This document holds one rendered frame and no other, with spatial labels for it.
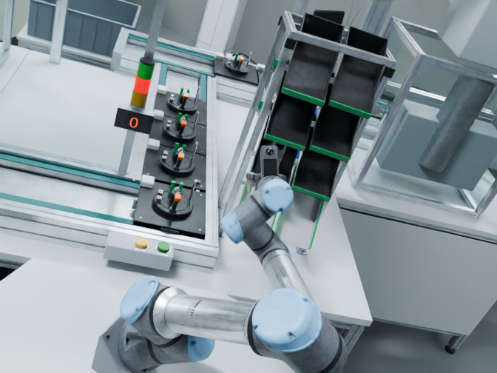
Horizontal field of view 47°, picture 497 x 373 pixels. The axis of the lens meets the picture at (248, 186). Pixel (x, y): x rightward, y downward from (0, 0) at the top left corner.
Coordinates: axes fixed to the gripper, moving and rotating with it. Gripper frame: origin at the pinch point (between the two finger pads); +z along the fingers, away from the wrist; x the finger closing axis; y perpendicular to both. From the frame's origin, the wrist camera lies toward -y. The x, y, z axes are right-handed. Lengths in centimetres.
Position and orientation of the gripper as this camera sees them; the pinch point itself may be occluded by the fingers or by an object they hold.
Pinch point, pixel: (263, 174)
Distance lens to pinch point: 170.5
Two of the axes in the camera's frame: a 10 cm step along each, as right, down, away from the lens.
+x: 9.9, 0.6, 0.9
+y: -0.7, 9.9, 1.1
